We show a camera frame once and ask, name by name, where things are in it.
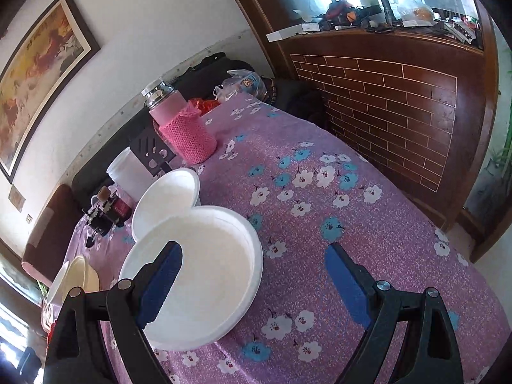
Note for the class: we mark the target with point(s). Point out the large white foam bowl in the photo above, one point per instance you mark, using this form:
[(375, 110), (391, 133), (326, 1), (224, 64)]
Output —
[(216, 256)]

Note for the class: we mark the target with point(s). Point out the purple floral tablecloth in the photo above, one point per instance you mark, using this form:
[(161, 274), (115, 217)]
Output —
[(320, 208)]

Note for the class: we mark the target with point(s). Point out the white plastic jar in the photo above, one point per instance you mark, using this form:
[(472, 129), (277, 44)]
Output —
[(126, 176)]

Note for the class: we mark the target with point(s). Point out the small white foam bowl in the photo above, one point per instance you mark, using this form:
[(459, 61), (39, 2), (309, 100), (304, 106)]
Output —
[(168, 200)]

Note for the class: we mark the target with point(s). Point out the clear plastic bag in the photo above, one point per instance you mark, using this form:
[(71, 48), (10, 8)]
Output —
[(240, 84)]

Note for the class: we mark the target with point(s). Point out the small wall plaque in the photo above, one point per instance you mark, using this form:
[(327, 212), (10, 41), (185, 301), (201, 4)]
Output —
[(16, 196)]

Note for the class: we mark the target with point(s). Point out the wooden glass door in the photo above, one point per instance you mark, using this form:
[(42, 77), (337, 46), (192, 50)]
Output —
[(16, 328)]

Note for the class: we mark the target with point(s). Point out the black sofa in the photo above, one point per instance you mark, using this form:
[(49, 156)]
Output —
[(92, 172)]

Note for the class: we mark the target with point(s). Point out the dark bag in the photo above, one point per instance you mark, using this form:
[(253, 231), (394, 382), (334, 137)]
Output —
[(298, 102)]

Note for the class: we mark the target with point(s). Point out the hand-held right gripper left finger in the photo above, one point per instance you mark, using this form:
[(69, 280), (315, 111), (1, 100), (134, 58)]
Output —
[(160, 284)]

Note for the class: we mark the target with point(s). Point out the cream bowl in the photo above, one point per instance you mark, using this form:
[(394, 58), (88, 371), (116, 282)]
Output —
[(84, 276)]

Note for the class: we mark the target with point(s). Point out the brown armchair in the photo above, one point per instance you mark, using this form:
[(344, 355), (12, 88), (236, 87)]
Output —
[(48, 228)]

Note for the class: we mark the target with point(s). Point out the plastic bag of oranges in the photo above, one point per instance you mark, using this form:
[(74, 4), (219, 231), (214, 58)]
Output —
[(416, 14)]

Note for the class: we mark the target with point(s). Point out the framed horse painting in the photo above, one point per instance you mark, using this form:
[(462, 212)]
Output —
[(36, 88)]

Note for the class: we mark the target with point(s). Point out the small black adapter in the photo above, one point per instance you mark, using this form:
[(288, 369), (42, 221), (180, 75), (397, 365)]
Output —
[(89, 242)]

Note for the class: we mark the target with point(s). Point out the black cylindrical device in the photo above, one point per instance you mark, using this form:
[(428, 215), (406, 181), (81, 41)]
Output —
[(99, 224)]

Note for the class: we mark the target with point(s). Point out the black phone stand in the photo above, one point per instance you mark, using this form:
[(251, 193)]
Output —
[(146, 144)]

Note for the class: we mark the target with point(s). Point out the dark bottle with cork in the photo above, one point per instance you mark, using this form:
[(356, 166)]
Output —
[(120, 208)]

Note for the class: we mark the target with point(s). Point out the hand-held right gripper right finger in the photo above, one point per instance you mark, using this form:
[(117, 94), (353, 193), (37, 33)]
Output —
[(344, 284)]

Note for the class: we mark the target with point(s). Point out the pink knitted-sleeve bottle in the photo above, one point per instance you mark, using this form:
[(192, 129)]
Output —
[(188, 136)]

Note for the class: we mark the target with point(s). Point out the red plastic bag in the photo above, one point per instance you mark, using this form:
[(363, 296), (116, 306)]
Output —
[(204, 104)]

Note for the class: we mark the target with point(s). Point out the black flashlight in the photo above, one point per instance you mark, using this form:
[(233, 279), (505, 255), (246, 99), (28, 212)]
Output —
[(386, 6)]

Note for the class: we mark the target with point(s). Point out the white flat box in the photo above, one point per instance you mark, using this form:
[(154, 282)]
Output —
[(292, 32)]

